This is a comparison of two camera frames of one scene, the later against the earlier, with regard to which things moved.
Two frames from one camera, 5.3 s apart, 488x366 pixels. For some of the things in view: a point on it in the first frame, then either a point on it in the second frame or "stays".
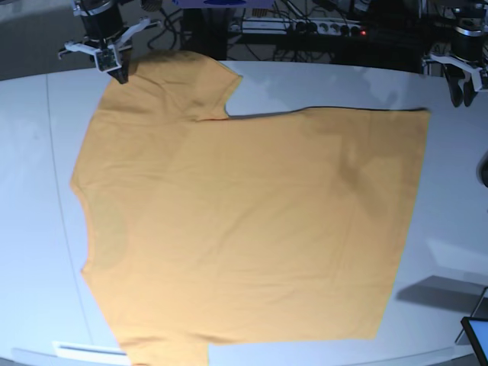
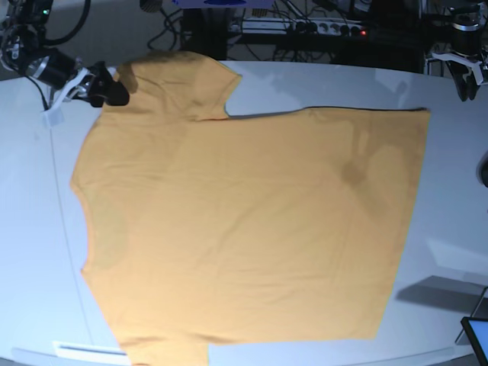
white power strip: x=296 y=27 stays
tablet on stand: x=475 y=329 stays
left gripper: x=104 y=21 -> x=57 y=69
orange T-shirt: x=204 y=228 stays
